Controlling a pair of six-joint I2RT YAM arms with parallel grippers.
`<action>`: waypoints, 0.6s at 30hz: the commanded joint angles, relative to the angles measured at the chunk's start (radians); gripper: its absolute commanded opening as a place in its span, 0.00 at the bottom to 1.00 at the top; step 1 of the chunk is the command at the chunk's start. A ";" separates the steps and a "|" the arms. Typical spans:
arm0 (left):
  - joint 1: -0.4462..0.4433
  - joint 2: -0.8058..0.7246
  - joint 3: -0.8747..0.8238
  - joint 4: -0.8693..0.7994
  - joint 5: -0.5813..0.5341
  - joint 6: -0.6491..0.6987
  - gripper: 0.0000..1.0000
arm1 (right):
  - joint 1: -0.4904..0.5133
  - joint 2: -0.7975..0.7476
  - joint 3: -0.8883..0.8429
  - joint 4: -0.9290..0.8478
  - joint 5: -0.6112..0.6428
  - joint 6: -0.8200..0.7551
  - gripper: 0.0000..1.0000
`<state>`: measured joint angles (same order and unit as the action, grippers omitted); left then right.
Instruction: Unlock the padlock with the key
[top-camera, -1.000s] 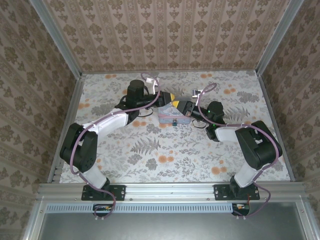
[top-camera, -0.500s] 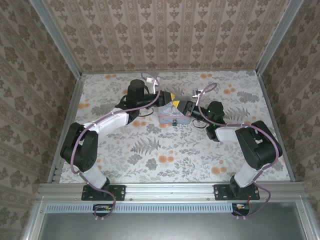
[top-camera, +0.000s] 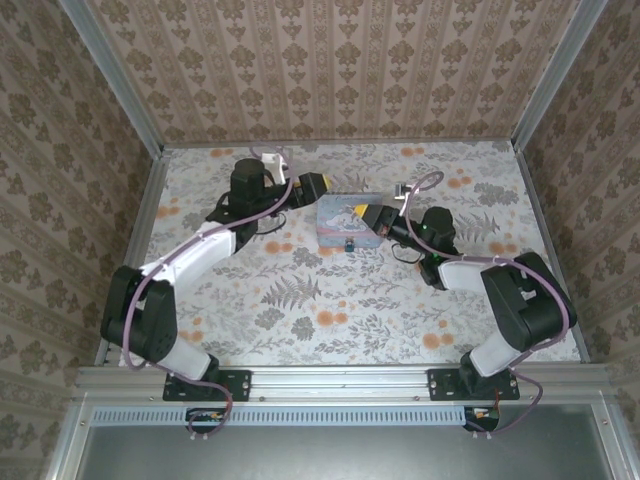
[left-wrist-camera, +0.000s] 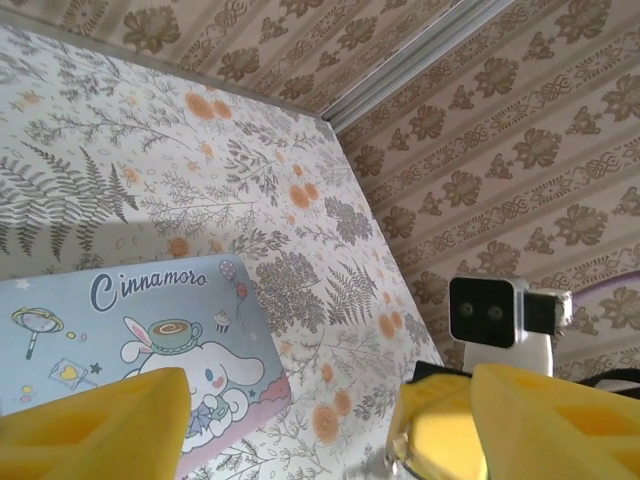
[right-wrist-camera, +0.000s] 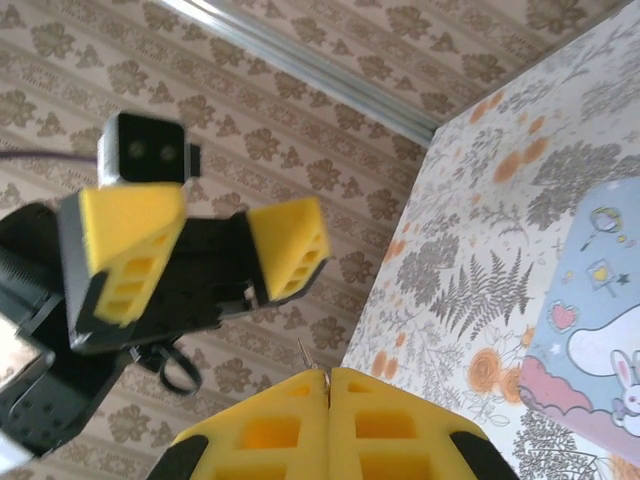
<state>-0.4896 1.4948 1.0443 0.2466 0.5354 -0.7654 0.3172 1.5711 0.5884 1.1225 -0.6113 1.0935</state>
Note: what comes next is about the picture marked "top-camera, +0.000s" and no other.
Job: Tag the small blue padlock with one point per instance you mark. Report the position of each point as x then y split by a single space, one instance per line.
350 246

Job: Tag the pastel cartoon tin box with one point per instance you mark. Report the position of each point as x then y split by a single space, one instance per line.
335 220

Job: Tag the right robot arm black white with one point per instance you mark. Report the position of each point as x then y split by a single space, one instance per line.
525 305

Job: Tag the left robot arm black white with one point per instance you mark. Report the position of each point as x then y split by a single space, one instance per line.
200 255

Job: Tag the floral patterned table cover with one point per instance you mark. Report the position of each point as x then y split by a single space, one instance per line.
300 325

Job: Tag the grey metal sheet panel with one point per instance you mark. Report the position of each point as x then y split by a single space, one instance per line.
340 455

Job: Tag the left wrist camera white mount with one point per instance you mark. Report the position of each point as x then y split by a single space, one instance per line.
275 165

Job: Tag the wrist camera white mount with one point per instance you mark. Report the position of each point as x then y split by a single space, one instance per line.
275 165
402 191

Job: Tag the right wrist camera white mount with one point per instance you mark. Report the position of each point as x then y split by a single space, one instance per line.
402 191

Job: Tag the aluminium side rail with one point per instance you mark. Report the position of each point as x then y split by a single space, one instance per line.
142 215
541 220

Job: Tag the long aluminium base rail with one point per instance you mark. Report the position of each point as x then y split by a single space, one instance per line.
340 382

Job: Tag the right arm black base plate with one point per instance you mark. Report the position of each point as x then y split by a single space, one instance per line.
442 385

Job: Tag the aluminium corner post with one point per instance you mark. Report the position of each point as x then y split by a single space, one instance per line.
560 75
112 75

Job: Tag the wiring connector in duct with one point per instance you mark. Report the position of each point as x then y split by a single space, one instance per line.
207 415
482 415

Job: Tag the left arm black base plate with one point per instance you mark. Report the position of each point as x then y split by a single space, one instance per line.
235 385

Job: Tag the aluminium lower frame rail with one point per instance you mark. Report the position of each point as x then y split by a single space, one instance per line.
70 440
612 440

